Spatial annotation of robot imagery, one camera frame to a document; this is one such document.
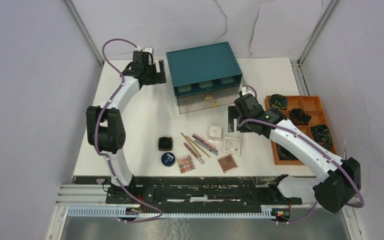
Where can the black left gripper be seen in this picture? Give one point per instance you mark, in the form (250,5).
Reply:
(158,78)

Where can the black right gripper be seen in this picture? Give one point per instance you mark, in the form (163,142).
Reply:
(232,114)

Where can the white printed packet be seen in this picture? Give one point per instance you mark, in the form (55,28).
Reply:
(232,145)

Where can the white cube box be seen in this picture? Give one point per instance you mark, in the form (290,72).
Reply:
(215,133)

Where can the clear acrylic drawer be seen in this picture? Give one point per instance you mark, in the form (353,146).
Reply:
(222,92)

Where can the brown square blush compact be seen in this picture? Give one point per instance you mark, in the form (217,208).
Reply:
(227,163)

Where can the eyeshadow palette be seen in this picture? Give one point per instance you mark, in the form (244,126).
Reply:
(185,164)

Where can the black square powder compact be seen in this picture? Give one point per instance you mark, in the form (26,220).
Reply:
(165,143)

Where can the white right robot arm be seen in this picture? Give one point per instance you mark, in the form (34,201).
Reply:
(336,182)

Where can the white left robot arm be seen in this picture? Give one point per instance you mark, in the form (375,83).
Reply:
(105,129)

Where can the grey makeup pencil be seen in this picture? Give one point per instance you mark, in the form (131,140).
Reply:
(211,150)

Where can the pink makeup pencil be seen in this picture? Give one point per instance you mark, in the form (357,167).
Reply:
(197,137)

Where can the teal drawer organizer box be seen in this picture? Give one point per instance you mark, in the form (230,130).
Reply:
(203,69)

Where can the rolled dark tie top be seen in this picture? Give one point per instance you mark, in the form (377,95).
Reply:
(278,101)

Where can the rolled dark tie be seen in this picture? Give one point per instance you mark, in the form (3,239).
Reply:
(284,154)
(299,117)
(278,101)
(321,134)

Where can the gold pencil right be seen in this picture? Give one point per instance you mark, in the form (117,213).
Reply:
(197,146)

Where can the gold pencil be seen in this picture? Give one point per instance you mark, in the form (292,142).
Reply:
(192,146)
(197,146)

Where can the rolled dark tie bottom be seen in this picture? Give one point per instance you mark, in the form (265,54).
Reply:
(284,154)

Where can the gold pencil left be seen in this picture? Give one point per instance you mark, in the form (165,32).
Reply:
(192,146)

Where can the rolled dark tie middle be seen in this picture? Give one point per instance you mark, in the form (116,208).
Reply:
(299,117)

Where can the red silver lip pencil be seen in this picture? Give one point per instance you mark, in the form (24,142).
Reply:
(194,153)

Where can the orange compartment tray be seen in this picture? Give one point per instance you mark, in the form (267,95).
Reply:
(312,105)

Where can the rolled dark tie right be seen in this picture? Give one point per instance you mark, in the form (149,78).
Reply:
(321,134)

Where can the round blue tin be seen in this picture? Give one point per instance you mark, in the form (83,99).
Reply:
(168,159)

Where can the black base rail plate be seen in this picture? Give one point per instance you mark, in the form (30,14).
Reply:
(195,195)

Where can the aluminium frame rail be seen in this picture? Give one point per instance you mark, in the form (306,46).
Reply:
(84,31)

